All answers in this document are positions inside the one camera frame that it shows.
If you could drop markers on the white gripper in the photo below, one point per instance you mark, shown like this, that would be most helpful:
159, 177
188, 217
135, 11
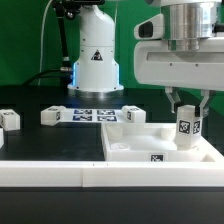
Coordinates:
203, 69

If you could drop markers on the white square tabletop part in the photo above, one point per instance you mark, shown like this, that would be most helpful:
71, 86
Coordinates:
151, 142

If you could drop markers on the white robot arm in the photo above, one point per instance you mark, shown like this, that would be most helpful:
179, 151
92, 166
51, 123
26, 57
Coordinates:
181, 47

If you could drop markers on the marker sheet on table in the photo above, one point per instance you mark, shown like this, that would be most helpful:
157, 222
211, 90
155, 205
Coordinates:
91, 115

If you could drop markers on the white part at left edge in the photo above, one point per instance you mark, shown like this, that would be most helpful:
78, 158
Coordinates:
1, 137

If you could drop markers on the white fence right wall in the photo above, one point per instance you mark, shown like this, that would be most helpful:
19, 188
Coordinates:
211, 153

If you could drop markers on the white fence wall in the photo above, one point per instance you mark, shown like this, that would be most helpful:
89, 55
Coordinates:
110, 174
211, 153

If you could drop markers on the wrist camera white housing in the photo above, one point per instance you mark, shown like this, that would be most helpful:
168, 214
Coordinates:
150, 29

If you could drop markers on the white fence front wall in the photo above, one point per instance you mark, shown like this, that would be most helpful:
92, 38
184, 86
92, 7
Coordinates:
110, 174

